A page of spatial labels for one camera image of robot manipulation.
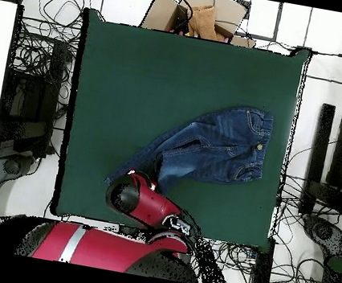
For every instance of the blue denim jeans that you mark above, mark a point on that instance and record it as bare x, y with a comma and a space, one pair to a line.
222, 147

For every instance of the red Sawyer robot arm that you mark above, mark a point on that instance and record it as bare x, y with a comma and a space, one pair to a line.
146, 205

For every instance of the dark green table cloth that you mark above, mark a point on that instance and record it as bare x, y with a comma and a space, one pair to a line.
123, 58

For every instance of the black equipment rack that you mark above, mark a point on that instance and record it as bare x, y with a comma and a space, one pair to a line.
34, 101

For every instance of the black table leg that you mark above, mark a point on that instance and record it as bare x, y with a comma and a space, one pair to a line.
263, 265

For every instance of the brown cardboard box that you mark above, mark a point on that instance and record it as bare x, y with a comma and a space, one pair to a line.
161, 12

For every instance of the tan cloth in box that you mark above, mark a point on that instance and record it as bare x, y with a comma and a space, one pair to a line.
203, 21

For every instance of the black upright post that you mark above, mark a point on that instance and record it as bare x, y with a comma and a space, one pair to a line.
319, 151

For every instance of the dark metal frame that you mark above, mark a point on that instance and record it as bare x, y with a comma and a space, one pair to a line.
277, 23

